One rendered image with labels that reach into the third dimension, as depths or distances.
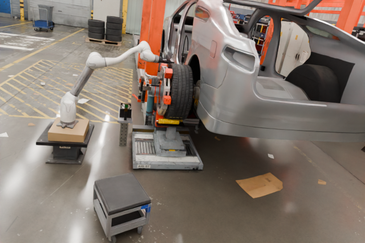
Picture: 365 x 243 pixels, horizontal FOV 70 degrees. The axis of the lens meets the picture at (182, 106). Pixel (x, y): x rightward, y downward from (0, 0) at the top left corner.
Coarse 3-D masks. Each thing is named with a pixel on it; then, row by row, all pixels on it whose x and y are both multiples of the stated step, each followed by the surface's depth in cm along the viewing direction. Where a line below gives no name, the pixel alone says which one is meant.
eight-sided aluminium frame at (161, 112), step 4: (164, 68) 297; (160, 72) 316; (164, 72) 287; (164, 76) 285; (164, 80) 284; (168, 80) 284; (164, 84) 282; (168, 84) 282; (164, 88) 280; (168, 88) 280; (164, 92) 281; (168, 92) 282; (160, 100) 329; (160, 104) 326; (164, 104) 287; (156, 108) 324; (160, 108) 296; (164, 108) 289; (160, 112) 299; (164, 112) 299
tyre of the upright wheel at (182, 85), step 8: (176, 64) 300; (176, 72) 284; (184, 72) 287; (192, 72) 292; (176, 80) 280; (184, 80) 282; (192, 80) 285; (176, 88) 278; (184, 88) 280; (192, 88) 283; (176, 96) 279; (184, 96) 282; (192, 96) 283; (176, 104) 283; (184, 104) 284; (168, 112) 291; (176, 112) 289; (184, 112) 291
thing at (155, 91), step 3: (150, 84) 303; (153, 87) 299; (156, 87) 300; (159, 87) 301; (162, 87) 302; (153, 90) 298; (156, 90) 299; (159, 90) 300; (162, 90) 301; (147, 93) 304; (150, 93) 300; (153, 93) 300; (156, 93) 301; (159, 93) 301; (162, 93) 302; (159, 96) 306; (162, 96) 306
